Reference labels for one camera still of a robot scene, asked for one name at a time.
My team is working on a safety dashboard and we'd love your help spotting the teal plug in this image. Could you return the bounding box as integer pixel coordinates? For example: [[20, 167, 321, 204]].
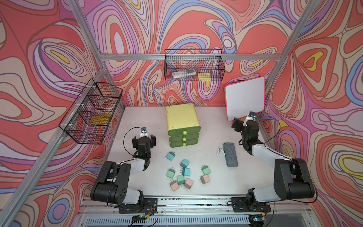
[[166, 151, 175, 161], [181, 167, 191, 176], [180, 159, 190, 168]]

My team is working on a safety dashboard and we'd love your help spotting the yellow green drawer cabinet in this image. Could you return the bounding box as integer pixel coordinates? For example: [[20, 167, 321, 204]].
[[165, 104, 200, 131]]

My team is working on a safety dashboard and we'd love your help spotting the green drawer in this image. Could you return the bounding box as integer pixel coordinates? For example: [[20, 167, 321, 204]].
[[168, 126, 201, 137], [169, 139, 199, 148], [169, 133, 199, 143]]

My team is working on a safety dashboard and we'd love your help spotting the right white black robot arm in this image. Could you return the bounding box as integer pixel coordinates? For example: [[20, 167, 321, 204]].
[[232, 118, 317, 204]]

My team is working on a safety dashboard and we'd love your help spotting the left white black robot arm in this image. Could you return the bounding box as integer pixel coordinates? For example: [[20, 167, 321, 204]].
[[90, 135, 157, 205]]

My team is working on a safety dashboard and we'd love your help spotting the grey felt eraser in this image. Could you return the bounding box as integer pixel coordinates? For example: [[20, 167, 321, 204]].
[[223, 142, 238, 167]]

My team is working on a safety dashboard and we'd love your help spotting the green plug left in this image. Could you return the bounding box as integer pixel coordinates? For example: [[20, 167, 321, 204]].
[[166, 168, 175, 179]]

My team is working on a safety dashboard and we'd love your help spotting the green plug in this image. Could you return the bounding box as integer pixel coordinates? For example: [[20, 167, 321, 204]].
[[176, 175, 186, 185], [201, 166, 211, 175], [166, 168, 175, 179]]

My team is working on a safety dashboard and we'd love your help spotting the yellow block in left basket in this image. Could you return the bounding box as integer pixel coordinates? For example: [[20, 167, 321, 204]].
[[89, 114, 111, 126]]

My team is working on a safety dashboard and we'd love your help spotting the yellow block in basket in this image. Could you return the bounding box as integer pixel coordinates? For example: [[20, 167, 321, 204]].
[[198, 73, 211, 82], [89, 114, 111, 126]]

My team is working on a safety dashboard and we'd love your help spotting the pink plug left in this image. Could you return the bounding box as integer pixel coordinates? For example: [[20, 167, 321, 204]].
[[170, 181, 180, 192]]

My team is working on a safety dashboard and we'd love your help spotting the pink plug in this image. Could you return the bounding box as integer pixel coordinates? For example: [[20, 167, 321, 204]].
[[200, 175, 210, 184], [170, 181, 180, 192], [184, 178, 194, 190]]

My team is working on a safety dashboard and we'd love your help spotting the green plug centre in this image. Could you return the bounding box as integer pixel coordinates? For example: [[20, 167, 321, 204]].
[[176, 175, 186, 185]]

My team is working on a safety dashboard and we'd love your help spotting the green plug right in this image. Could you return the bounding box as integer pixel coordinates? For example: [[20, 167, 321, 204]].
[[201, 166, 211, 175]]

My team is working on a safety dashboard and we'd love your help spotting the pink plug centre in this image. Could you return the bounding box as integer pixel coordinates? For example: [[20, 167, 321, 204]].
[[184, 178, 194, 190]]

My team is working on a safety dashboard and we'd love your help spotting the pink plug right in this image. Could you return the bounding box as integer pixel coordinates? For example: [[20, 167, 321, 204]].
[[200, 175, 210, 184]]

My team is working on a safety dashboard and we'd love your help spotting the yellow block in back basket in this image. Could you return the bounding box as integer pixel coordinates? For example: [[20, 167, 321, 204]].
[[198, 73, 211, 82]]

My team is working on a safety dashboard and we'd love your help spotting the grey box in back basket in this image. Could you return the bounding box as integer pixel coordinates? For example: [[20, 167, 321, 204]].
[[172, 69, 197, 79]]

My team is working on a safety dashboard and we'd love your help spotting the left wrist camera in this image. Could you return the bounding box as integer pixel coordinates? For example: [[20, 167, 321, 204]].
[[140, 127, 148, 137]]

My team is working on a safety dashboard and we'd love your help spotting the white board pink frame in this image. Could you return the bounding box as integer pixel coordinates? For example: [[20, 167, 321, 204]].
[[225, 77, 265, 122]]

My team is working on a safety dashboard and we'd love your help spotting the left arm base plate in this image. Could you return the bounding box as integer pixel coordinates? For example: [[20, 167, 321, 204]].
[[119, 198, 158, 214]]

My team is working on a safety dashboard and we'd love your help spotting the black wire basket left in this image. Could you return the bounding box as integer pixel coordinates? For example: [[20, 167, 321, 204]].
[[58, 79, 123, 145]]

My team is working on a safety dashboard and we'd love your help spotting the black wire basket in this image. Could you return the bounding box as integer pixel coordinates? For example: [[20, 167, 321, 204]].
[[164, 47, 226, 82], [58, 79, 123, 145]]

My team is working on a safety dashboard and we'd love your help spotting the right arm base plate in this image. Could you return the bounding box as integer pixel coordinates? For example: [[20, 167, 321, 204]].
[[230, 197, 272, 213]]

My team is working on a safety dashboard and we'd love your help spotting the black wire basket back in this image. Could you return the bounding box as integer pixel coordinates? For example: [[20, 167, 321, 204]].
[[164, 47, 226, 82]]

